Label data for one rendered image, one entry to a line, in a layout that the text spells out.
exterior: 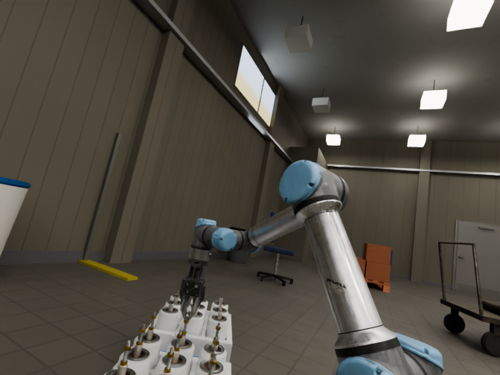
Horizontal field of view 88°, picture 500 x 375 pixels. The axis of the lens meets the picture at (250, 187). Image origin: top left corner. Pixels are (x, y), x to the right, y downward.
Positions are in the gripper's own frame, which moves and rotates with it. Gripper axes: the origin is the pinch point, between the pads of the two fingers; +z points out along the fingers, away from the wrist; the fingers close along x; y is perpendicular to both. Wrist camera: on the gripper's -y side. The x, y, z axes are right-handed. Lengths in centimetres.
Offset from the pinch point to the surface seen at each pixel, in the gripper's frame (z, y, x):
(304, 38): -390, -316, 62
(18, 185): -35, -79, -145
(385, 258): -27, -407, 298
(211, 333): 15.2, -26.8, 8.7
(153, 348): 11.0, 4.6, -8.6
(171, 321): 12.9, -25.6, -10.3
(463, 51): -451, -347, 380
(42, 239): 11, -161, -177
